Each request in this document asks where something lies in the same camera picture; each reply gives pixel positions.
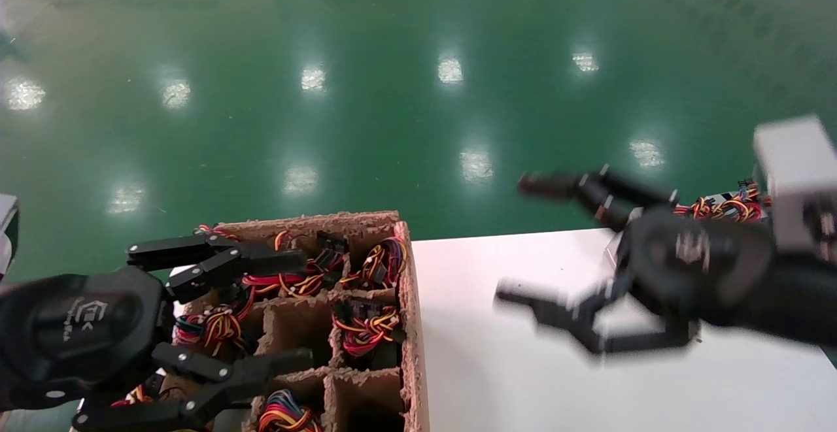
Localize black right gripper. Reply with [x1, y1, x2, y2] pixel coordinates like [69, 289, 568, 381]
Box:
[495, 165, 837, 356]

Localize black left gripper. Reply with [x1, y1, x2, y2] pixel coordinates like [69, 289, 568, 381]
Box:
[0, 265, 315, 432]

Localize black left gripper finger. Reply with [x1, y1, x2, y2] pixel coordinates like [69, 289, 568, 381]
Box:
[126, 233, 308, 303]

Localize silver power supply with wires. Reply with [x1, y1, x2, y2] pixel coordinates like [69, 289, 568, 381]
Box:
[605, 180, 772, 269]

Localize cardboard divider box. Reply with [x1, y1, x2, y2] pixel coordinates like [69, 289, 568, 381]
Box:
[171, 211, 429, 432]

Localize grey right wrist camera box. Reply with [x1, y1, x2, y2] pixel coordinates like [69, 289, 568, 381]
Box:
[752, 115, 837, 256]

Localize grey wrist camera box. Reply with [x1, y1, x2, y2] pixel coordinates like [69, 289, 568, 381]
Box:
[752, 115, 837, 256]
[0, 193, 20, 277]

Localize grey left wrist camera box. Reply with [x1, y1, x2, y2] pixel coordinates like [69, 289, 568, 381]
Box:
[0, 193, 20, 277]

